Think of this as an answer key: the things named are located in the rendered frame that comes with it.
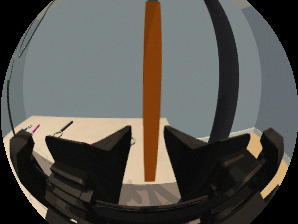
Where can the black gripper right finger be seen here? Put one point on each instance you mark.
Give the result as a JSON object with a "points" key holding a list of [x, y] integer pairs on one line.
{"points": [[193, 160]]}

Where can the orange handle with grey tip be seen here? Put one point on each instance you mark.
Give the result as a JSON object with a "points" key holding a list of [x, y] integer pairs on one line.
{"points": [[152, 87]]}

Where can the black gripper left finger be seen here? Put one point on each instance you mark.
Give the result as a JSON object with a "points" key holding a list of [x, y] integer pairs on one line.
{"points": [[105, 161]]}

